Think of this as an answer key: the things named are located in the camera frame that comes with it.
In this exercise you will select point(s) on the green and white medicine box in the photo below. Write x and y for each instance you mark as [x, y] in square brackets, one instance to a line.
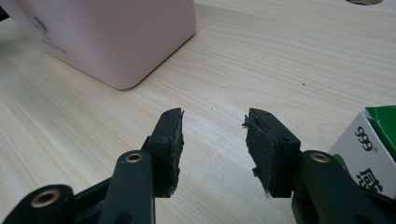
[367, 149]

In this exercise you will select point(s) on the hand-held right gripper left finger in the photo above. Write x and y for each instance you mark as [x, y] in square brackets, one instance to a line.
[166, 149]

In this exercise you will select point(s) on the pink storage box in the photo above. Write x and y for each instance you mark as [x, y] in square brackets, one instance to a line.
[118, 40]

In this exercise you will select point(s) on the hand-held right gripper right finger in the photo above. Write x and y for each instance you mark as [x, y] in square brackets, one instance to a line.
[271, 155]

